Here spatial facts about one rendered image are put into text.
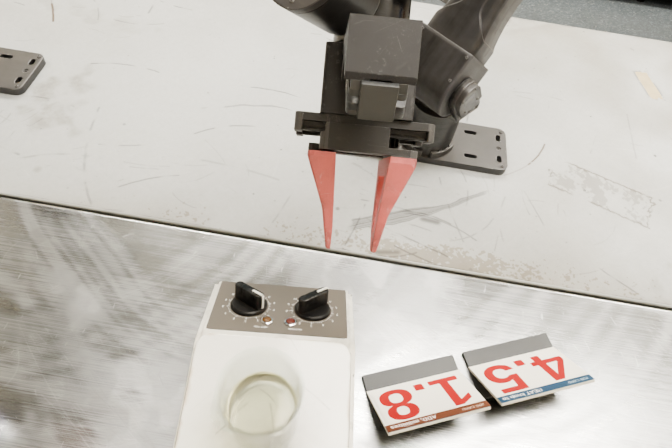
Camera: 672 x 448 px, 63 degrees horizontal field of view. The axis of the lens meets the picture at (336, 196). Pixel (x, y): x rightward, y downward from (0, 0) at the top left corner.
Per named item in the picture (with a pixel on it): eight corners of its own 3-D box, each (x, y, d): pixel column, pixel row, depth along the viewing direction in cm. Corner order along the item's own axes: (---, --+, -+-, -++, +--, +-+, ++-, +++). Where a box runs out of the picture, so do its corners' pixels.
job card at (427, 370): (361, 376, 50) (367, 360, 46) (451, 355, 52) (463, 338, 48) (381, 446, 46) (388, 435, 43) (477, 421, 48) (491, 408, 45)
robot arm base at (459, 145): (529, 131, 59) (525, 88, 64) (348, 101, 60) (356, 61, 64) (505, 176, 66) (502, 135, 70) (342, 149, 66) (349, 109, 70)
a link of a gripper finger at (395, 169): (408, 260, 39) (421, 130, 39) (309, 252, 39) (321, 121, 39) (394, 248, 46) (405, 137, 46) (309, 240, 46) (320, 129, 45)
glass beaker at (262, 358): (274, 369, 41) (272, 325, 35) (316, 430, 39) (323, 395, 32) (203, 418, 39) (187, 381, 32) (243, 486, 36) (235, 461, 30)
